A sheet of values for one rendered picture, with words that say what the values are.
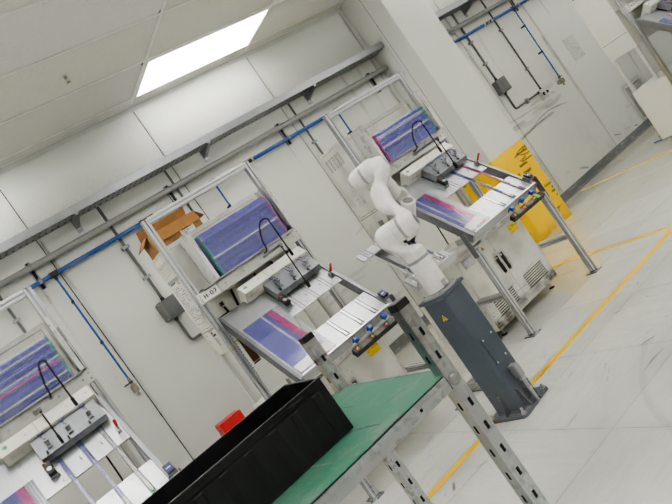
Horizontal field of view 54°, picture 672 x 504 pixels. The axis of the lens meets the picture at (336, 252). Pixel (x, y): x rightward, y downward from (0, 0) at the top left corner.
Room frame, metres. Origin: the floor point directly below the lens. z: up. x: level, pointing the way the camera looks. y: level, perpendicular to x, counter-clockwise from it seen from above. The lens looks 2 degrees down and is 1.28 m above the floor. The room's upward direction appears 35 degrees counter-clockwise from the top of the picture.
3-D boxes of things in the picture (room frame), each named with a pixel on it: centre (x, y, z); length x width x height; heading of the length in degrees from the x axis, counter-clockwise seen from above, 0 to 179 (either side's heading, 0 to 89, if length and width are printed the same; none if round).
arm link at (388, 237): (3.22, -0.28, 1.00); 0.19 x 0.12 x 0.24; 73
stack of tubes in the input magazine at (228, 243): (3.95, 0.41, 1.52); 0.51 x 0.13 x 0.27; 119
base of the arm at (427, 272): (3.21, -0.31, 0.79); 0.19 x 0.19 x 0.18
